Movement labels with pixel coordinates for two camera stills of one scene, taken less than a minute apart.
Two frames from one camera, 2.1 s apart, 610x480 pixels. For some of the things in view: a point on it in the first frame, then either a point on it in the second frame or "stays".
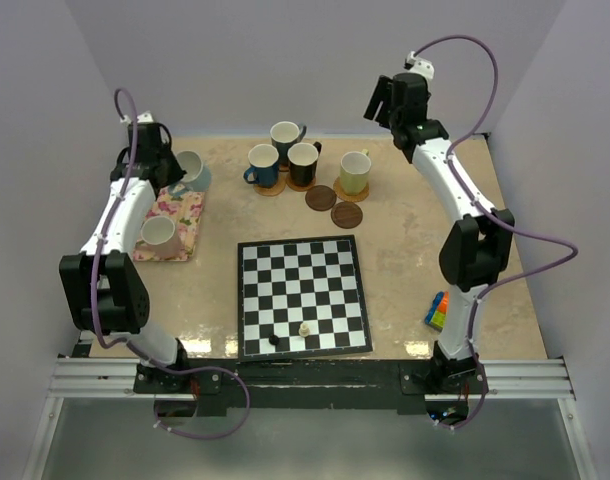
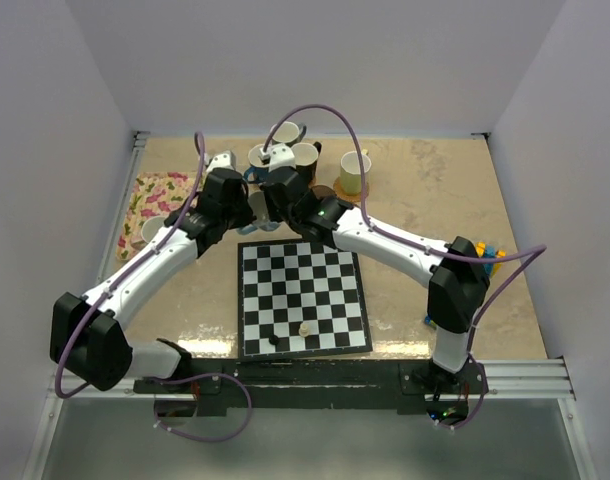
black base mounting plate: (316, 383) stays
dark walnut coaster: (321, 197) stays
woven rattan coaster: (337, 187) stays
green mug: (354, 169) stays
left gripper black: (177, 171) to (246, 216)
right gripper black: (381, 94) to (275, 214)
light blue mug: (197, 178) to (260, 211)
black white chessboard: (300, 297) stays
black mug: (303, 159) stays
